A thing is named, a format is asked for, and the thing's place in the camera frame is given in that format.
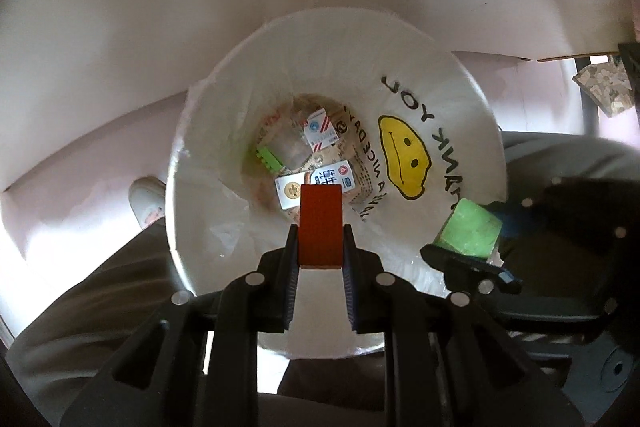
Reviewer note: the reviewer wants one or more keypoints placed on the trash bin with white bag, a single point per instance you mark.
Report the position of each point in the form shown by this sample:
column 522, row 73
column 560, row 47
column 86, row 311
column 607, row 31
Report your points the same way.
column 310, row 52

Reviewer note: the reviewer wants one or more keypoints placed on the green block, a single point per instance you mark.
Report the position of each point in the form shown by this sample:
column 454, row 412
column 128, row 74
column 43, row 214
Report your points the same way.
column 467, row 227

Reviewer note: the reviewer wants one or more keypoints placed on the blue white milk carton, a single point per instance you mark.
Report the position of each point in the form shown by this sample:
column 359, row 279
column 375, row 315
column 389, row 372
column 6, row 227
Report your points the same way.
column 334, row 174

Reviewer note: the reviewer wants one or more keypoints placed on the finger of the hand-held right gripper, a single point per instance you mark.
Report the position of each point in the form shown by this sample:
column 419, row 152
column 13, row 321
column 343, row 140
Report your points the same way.
column 465, row 274
column 515, row 219

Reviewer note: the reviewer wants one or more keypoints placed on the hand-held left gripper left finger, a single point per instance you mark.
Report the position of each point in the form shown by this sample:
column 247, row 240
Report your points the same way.
column 291, row 287

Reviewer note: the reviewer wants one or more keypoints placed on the white carton red stripes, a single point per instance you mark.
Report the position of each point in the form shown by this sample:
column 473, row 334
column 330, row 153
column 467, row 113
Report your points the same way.
column 320, row 132

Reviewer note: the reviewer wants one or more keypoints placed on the floral bed sheet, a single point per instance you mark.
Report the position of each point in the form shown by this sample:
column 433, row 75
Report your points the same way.
column 602, row 82

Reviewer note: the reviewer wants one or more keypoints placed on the red block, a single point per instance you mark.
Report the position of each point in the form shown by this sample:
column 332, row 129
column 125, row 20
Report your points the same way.
column 321, row 227

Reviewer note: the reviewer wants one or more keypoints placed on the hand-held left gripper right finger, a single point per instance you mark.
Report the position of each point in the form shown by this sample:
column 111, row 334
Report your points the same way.
column 350, row 292

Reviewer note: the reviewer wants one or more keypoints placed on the white shoe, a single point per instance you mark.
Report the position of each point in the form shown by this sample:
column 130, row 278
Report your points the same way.
column 145, row 199

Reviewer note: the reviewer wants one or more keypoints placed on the green toy brick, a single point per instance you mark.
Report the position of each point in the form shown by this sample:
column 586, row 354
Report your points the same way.
column 267, row 158

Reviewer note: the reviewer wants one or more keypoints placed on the dark metal pole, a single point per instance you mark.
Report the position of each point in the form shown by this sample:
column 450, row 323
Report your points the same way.
column 590, row 112

